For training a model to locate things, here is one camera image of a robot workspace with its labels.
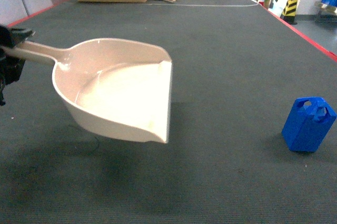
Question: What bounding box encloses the yellow black striped bollard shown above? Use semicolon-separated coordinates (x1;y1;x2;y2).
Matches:
280;0;298;25

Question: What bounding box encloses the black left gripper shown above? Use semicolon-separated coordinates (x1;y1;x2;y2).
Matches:
1;25;35;105

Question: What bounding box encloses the blue plastic block part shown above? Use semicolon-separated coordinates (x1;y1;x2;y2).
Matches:
282;96;336;152

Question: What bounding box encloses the beige plastic dustpan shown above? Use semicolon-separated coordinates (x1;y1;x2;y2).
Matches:
5;38;173;143

